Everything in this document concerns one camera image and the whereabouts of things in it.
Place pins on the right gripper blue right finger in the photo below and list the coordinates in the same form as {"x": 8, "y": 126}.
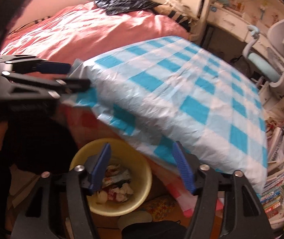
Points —
{"x": 185, "y": 166}

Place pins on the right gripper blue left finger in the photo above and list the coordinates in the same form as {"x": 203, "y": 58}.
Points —
{"x": 98, "y": 171}

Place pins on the crushed milk carton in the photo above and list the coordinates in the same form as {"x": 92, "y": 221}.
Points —
{"x": 123, "y": 175}

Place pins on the red snack bag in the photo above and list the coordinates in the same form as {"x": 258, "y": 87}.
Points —
{"x": 117, "y": 195}

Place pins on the white tissue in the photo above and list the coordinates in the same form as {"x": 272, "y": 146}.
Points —
{"x": 125, "y": 189}

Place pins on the yellow trash bin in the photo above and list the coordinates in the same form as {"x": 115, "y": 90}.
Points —
{"x": 123, "y": 157}

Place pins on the blue checkered plastic tablecloth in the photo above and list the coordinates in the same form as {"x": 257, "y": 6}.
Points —
{"x": 220, "y": 118}

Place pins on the pink bed quilt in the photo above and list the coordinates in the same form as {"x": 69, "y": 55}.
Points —
{"x": 87, "y": 34}

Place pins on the white book shelf cart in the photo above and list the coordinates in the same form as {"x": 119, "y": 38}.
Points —
{"x": 272, "y": 197}

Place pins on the white paper tote bag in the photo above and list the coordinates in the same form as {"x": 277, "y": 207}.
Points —
{"x": 274, "y": 110}

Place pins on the dark blue jacket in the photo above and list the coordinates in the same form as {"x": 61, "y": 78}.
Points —
{"x": 115, "y": 7}

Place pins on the grey blue office chair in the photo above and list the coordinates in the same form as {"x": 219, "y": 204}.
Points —
{"x": 273, "y": 67}

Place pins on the white desk with drawers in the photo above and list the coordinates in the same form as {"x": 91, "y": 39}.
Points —
{"x": 237, "y": 27}

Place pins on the striped beige clothing pile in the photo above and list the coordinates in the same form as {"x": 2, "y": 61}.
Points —
{"x": 179, "y": 12}

